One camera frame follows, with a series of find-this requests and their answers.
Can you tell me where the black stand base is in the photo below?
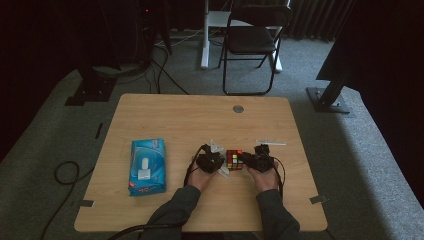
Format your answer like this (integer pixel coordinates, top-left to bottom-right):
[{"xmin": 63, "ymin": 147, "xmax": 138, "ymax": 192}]
[{"xmin": 64, "ymin": 64, "xmax": 118, "ymax": 107}]

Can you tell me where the multicoloured puzzle cube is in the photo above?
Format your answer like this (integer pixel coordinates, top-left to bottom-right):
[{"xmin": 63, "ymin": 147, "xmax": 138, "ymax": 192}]
[{"xmin": 225, "ymin": 148, "xmax": 245, "ymax": 172}]

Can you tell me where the person's left hand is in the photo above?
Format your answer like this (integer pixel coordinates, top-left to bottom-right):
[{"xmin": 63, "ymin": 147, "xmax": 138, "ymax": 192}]
[{"xmin": 186, "ymin": 156, "xmax": 215, "ymax": 193}]

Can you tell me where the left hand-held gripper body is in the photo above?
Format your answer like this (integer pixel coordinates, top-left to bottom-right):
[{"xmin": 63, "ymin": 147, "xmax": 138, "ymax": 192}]
[{"xmin": 195, "ymin": 139, "xmax": 226, "ymax": 174}]

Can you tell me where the person's right hand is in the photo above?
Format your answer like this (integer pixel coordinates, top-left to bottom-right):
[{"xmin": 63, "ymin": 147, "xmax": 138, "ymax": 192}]
[{"xmin": 247, "ymin": 162, "xmax": 281, "ymax": 194}]

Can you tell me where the left hand-held gripper cable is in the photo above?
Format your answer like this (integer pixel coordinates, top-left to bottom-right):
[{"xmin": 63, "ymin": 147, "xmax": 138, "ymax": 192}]
[{"xmin": 107, "ymin": 143, "xmax": 212, "ymax": 240}]

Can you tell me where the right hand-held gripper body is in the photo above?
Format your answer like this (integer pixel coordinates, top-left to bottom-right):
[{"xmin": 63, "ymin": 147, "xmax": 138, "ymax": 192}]
[{"xmin": 247, "ymin": 139, "xmax": 287, "ymax": 174}]

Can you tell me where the hand-held gripper cable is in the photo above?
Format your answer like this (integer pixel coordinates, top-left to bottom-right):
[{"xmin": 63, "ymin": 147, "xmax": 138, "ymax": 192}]
[
  {"xmin": 272, "ymin": 157, "xmax": 287, "ymax": 202},
  {"xmin": 107, "ymin": 143, "xmax": 212, "ymax": 240}
]

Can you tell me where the dark equipment rack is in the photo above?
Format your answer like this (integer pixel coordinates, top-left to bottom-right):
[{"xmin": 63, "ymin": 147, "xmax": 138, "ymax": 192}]
[{"xmin": 99, "ymin": 0, "xmax": 173, "ymax": 69}]

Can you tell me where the black stand with metal base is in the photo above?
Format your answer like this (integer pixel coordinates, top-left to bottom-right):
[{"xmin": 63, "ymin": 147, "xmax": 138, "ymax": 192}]
[{"xmin": 306, "ymin": 64, "xmax": 353, "ymax": 116}]

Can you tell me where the white desk frame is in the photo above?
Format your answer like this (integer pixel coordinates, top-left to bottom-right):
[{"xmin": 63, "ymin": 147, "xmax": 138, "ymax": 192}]
[{"xmin": 200, "ymin": 0, "xmax": 291, "ymax": 73}]

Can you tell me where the blue wet wipes pack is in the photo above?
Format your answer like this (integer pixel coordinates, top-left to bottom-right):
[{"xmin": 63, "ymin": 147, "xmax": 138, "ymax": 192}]
[{"xmin": 128, "ymin": 138, "xmax": 167, "ymax": 197}]

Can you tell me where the black looped floor cable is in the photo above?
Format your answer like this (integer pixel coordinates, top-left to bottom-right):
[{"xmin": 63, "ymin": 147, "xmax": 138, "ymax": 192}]
[{"xmin": 39, "ymin": 160, "xmax": 96, "ymax": 240}]

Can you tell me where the black folding chair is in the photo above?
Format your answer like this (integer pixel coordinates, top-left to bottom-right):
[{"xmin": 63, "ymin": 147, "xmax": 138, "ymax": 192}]
[{"xmin": 218, "ymin": 4, "xmax": 294, "ymax": 97}]

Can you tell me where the right hand-held gripper cable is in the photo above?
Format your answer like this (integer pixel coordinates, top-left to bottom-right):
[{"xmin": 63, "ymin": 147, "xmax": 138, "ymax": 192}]
[{"xmin": 272, "ymin": 157, "xmax": 287, "ymax": 202}]

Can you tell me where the dark pleated curtain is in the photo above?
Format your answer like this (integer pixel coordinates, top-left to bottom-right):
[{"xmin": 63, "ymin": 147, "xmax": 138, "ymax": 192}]
[{"xmin": 285, "ymin": 0, "xmax": 358, "ymax": 43}]

